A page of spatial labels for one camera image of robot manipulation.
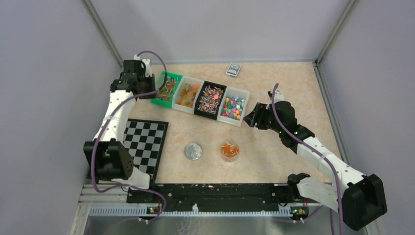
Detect white cable duct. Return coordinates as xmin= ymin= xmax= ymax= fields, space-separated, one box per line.
xmin=89 ymin=206 xmax=292 ymax=217

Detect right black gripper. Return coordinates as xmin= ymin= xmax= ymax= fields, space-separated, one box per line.
xmin=244 ymin=102 xmax=284 ymax=134

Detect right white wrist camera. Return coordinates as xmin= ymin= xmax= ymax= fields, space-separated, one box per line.
xmin=268 ymin=90 xmax=285 ymax=103

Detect clear plastic jar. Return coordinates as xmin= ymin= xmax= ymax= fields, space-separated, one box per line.
xmin=220 ymin=141 xmax=240 ymax=163

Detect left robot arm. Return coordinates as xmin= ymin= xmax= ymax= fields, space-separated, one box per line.
xmin=83 ymin=56 xmax=157 ymax=202

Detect playing card box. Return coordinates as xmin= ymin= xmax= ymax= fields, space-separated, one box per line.
xmin=225 ymin=62 xmax=241 ymax=78

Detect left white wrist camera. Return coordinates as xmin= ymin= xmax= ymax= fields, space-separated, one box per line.
xmin=133 ymin=54 xmax=152 ymax=77

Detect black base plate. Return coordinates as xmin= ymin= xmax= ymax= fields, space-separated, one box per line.
xmin=126 ymin=183 xmax=312 ymax=212

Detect white bin colourful candies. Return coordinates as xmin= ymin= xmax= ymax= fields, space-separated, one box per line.
xmin=216 ymin=87 xmax=250 ymax=127

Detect green candy bin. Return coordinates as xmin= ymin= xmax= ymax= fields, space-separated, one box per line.
xmin=151 ymin=72 xmax=183 ymax=108

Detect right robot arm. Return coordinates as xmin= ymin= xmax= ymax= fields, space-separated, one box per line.
xmin=243 ymin=101 xmax=388 ymax=231

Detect black candy bin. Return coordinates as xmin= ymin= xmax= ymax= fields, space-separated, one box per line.
xmin=193 ymin=81 xmax=227 ymax=120

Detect silver jar lid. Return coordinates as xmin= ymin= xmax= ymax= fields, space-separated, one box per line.
xmin=184 ymin=142 xmax=203 ymax=161

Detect white bin orange candies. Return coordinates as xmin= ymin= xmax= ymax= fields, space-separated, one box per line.
xmin=171 ymin=76 xmax=204 ymax=114

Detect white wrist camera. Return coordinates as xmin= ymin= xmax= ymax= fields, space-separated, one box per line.
xmin=133 ymin=54 xmax=152 ymax=77
xmin=268 ymin=90 xmax=285 ymax=103

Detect black white checkerboard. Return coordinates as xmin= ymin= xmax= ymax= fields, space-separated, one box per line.
xmin=86 ymin=119 xmax=169 ymax=182

